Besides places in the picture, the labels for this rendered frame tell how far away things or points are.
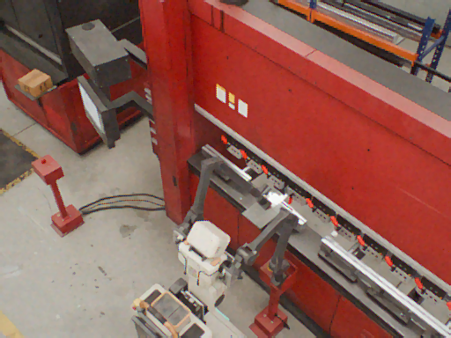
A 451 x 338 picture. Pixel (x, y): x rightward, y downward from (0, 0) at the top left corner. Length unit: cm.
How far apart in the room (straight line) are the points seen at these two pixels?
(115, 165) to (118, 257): 114
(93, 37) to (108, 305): 215
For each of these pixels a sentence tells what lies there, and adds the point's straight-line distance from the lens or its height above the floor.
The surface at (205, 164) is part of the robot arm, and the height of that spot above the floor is 156.
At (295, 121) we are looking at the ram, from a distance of 312.
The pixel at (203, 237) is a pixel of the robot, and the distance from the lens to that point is 311.
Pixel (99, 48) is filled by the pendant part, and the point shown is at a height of 195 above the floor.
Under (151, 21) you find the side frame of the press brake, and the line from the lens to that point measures 347.
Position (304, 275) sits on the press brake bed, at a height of 66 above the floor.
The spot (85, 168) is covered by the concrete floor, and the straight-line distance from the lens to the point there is 551.
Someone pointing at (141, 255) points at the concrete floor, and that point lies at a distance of 472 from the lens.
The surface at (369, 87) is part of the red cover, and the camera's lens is 267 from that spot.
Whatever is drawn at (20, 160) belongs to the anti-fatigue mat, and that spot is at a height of 1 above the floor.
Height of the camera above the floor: 388
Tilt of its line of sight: 47 degrees down
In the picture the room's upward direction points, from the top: straight up
